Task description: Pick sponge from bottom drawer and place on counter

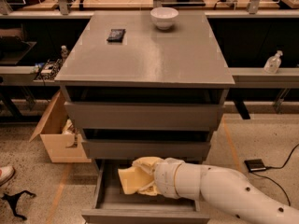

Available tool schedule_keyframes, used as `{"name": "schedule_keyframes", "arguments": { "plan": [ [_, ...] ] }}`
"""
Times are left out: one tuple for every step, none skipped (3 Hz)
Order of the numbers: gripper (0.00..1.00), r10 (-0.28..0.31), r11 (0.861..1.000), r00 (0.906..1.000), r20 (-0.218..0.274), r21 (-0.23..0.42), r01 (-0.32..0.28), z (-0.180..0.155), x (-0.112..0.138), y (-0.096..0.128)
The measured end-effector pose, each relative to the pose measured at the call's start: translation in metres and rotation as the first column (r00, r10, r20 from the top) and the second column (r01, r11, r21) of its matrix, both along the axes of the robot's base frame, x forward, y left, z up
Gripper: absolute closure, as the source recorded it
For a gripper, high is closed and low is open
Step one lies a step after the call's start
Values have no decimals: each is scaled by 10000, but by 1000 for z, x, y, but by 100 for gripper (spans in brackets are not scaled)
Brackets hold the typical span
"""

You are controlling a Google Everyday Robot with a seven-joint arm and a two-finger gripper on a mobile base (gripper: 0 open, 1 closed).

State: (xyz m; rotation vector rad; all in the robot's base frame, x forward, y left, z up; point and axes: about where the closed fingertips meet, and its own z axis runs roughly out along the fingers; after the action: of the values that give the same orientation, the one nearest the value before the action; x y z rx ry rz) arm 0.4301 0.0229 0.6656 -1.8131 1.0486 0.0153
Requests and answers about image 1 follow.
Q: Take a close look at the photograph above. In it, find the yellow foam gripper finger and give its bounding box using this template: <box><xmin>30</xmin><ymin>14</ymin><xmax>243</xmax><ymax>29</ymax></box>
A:
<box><xmin>132</xmin><ymin>157</ymin><xmax>162</xmax><ymax>175</ymax></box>
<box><xmin>137</xmin><ymin>181</ymin><xmax>161</xmax><ymax>196</ymax></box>

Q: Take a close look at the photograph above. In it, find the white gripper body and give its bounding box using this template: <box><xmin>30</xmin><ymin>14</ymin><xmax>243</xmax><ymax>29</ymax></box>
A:
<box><xmin>154</xmin><ymin>158</ymin><xmax>184</xmax><ymax>199</ymax></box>

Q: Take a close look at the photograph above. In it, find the yellow sponge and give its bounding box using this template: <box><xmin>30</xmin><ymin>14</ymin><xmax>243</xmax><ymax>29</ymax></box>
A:
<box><xmin>118</xmin><ymin>167</ymin><xmax>153</xmax><ymax>195</ymax></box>

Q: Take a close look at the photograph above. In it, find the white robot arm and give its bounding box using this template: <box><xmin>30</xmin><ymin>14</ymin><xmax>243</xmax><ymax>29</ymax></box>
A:
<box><xmin>133</xmin><ymin>157</ymin><xmax>299</xmax><ymax>224</ymax></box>

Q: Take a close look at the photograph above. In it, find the grey bottom drawer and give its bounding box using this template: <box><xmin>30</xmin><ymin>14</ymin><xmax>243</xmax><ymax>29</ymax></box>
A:
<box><xmin>81</xmin><ymin>160</ymin><xmax>209</xmax><ymax>224</ymax></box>

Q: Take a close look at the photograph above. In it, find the grey drawer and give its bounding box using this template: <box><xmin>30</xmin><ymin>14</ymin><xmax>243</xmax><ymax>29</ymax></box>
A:
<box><xmin>81</xmin><ymin>160</ymin><xmax>209</xmax><ymax>224</ymax></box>
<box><xmin>82</xmin><ymin>140</ymin><xmax>211</xmax><ymax>161</ymax></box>
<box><xmin>64</xmin><ymin>102</ymin><xmax>223</xmax><ymax>131</ymax></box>

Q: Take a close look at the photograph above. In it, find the grey middle drawer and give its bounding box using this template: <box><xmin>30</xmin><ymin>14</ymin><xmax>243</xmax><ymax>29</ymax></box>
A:
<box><xmin>82</xmin><ymin>140</ymin><xmax>211</xmax><ymax>161</ymax></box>

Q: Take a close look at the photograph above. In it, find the grey top drawer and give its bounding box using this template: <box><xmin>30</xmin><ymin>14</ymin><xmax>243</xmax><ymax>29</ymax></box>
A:
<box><xmin>64</xmin><ymin>102</ymin><xmax>223</xmax><ymax>131</ymax></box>

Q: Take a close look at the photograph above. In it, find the grey drawer cabinet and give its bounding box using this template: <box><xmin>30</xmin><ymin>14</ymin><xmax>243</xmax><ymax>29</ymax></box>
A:
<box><xmin>54</xmin><ymin>10</ymin><xmax>235</xmax><ymax>224</ymax></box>

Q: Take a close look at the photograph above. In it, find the open cardboard box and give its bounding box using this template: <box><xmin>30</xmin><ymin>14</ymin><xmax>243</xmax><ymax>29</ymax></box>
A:
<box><xmin>29</xmin><ymin>91</ymin><xmax>91</xmax><ymax>163</ymax></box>

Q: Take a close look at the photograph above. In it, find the black foot pedal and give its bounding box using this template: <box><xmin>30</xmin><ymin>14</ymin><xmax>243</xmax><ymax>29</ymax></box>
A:
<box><xmin>244</xmin><ymin>159</ymin><xmax>266</xmax><ymax>173</ymax></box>

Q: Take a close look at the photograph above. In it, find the dark blue snack packet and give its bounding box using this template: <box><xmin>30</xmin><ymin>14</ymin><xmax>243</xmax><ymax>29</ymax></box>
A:
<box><xmin>107</xmin><ymin>29</ymin><xmax>126</xmax><ymax>43</ymax></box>

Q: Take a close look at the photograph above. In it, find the patterned black tray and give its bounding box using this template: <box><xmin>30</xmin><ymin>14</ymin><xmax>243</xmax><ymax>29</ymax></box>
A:
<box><xmin>36</xmin><ymin>59</ymin><xmax>63</xmax><ymax>80</ymax></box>

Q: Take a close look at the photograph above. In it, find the small plastic bottle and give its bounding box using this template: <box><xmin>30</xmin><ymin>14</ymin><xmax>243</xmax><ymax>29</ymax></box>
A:
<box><xmin>61</xmin><ymin>45</ymin><xmax>69</xmax><ymax>62</ymax></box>

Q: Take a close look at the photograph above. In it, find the black chair base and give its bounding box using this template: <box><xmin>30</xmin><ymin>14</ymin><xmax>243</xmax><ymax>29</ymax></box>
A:
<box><xmin>0</xmin><ymin>190</ymin><xmax>36</xmax><ymax>220</ymax></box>

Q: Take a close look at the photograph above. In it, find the white red shoe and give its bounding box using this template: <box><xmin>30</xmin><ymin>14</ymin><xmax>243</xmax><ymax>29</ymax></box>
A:
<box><xmin>0</xmin><ymin>166</ymin><xmax>15</xmax><ymax>186</ymax></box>

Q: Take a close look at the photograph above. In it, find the white ceramic bowl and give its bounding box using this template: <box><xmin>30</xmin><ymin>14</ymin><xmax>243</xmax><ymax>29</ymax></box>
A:
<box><xmin>150</xmin><ymin>7</ymin><xmax>178</xmax><ymax>30</ymax></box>

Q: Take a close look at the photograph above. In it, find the clear sanitizer pump bottle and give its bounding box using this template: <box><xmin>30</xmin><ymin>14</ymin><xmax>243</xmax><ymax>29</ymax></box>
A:
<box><xmin>263</xmin><ymin>50</ymin><xmax>283</xmax><ymax>74</ymax></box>

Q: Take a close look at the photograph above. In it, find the black floor cable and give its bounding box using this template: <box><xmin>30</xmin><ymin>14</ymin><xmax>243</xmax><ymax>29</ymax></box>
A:
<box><xmin>251</xmin><ymin>143</ymin><xmax>299</xmax><ymax>207</ymax></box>

